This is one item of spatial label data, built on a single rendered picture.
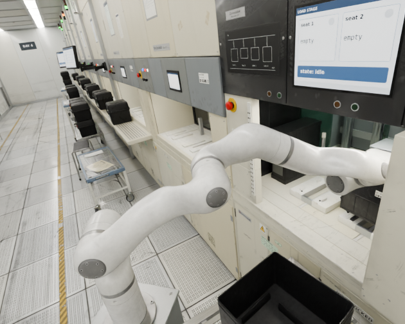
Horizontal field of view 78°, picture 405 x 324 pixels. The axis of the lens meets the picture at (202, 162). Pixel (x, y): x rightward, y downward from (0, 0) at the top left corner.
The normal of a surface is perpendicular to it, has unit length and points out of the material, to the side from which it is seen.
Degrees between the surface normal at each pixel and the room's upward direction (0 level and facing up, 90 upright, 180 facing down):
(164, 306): 0
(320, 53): 90
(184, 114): 90
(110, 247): 68
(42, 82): 90
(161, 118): 90
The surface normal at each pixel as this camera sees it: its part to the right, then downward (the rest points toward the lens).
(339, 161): -0.44, -0.32
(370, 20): -0.87, 0.31
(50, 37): 0.47, 0.33
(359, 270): -0.13, -0.89
